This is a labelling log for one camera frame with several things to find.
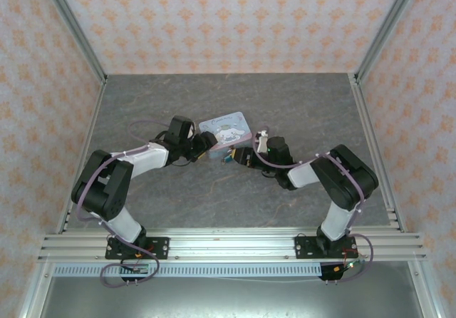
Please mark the light blue cartoon tin box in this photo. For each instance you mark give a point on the light blue cartoon tin box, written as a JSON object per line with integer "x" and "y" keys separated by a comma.
{"x": 228, "y": 132}

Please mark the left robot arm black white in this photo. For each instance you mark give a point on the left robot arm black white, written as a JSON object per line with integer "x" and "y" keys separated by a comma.
{"x": 107, "y": 186}

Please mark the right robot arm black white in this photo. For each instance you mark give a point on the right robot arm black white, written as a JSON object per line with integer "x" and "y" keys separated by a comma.
{"x": 342, "y": 179}

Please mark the aluminium front rail beam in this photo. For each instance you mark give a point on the aluminium front rail beam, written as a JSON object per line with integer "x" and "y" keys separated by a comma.
{"x": 231, "y": 246}

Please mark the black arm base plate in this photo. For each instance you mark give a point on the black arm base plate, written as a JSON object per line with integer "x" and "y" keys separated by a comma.
{"x": 304, "y": 246}
{"x": 160, "y": 247}

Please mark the aluminium frame side rail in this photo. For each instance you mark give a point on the aluminium frame side rail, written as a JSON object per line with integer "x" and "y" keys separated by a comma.
{"x": 377, "y": 154}
{"x": 80, "y": 154}

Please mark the aluminium frame corner post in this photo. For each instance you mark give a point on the aluminium frame corner post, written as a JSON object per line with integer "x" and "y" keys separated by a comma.
{"x": 388, "y": 25}
{"x": 73, "y": 29}

